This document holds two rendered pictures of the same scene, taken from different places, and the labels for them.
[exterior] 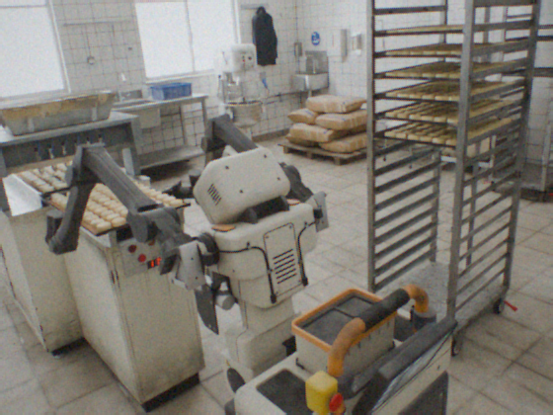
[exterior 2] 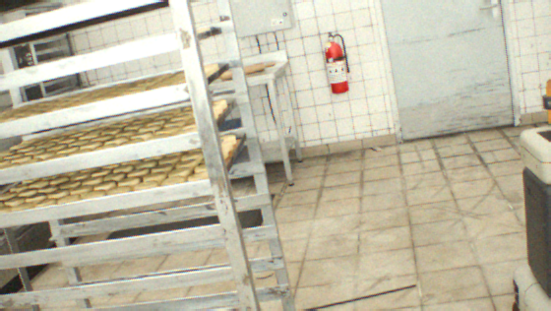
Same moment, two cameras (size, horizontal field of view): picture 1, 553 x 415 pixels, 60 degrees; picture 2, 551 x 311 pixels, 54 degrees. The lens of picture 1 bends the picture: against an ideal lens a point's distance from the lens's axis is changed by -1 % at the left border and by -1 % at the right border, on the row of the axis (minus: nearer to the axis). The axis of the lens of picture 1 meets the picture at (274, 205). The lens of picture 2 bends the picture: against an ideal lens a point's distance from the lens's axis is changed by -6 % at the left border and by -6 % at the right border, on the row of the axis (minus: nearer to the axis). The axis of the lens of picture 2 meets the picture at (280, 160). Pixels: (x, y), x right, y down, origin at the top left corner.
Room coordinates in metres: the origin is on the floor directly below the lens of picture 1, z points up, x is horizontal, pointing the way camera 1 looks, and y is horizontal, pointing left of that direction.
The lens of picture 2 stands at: (2.79, 0.34, 1.34)
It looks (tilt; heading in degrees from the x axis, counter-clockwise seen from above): 15 degrees down; 228
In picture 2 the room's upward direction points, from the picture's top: 12 degrees counter-clockwise
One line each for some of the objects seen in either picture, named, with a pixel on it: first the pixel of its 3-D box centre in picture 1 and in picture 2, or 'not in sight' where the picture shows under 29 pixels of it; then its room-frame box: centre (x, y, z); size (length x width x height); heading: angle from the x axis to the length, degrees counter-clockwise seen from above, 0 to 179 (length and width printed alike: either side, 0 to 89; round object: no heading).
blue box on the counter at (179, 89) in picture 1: (172, 90); not in sight; (5.69, 1.09, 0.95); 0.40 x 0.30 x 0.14; 129
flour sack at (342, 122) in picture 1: (347, 118); not in sight; (5.70, -0.94, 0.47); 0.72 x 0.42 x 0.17; 131
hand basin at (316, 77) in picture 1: (311, 72); not in sight; (6.83, -0.66, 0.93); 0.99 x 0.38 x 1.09; 36
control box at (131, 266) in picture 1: (151, 250); not in sight; (1.72, 0.50, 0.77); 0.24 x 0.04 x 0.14; 129
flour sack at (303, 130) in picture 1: (318, 130); not in sight; (5.81, -0.61, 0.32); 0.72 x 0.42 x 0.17; 40
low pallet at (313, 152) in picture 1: (332, 147); not in sight; (5.93, -0.79, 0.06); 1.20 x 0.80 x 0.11; 38
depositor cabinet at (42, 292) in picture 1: (62, 237); not in sight; (2.77, 1.35, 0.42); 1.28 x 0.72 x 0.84; 39
